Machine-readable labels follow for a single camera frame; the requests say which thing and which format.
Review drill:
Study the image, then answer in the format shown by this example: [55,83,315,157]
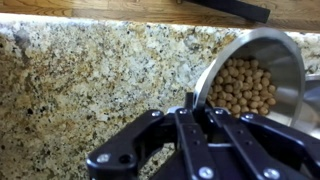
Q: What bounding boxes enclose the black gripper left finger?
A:
[85,92,219,180]

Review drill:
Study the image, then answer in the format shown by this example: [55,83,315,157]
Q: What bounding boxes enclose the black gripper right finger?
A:
[204,107,320,180]

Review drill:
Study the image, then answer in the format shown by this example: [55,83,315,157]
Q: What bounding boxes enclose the dark metal stand foot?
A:
[175,0,272,24]

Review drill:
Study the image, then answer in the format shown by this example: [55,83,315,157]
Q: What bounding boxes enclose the silver metal bowl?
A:
[292,73,320,140]
[192,27,307,128]

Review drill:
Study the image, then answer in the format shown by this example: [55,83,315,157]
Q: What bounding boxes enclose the beige chickpeas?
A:
[205,57,278,118]

